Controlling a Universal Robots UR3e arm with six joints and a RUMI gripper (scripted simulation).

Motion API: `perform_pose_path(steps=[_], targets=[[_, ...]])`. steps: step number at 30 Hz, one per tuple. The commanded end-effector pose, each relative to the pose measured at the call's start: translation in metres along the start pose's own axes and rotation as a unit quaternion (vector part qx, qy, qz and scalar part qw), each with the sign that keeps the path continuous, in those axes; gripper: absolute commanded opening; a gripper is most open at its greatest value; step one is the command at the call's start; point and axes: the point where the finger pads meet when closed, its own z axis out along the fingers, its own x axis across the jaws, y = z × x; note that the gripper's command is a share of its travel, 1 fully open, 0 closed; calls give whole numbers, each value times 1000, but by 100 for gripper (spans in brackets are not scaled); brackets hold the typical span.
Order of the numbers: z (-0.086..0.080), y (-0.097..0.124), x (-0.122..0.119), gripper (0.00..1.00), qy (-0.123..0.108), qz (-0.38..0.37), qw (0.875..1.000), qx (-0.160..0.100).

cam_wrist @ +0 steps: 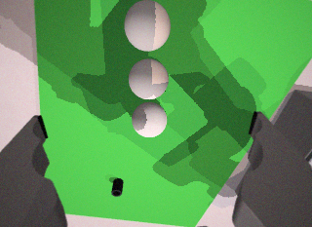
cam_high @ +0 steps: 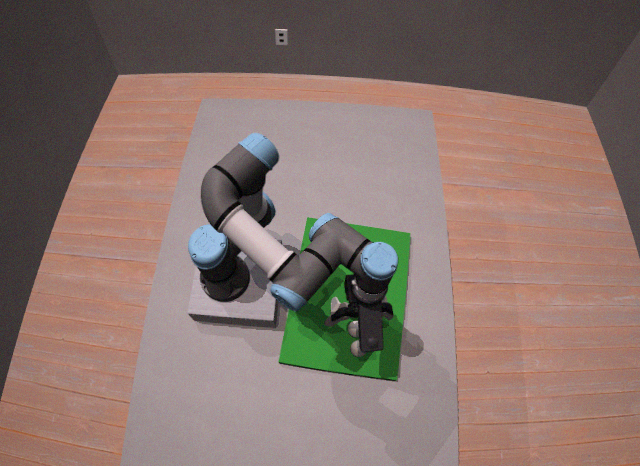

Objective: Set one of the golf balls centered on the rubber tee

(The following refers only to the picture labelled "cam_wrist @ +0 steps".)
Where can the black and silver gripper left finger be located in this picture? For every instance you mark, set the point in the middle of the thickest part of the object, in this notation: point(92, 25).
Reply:
point(27, 198)

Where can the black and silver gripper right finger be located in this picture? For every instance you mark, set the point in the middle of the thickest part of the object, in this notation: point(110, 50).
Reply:
point(278, 192)

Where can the green flat mat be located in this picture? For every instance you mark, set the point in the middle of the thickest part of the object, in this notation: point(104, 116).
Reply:
point(226, 59)

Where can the grey shiny ball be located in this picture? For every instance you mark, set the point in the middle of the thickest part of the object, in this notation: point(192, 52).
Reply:
point(148, 78)
point(147, 25)

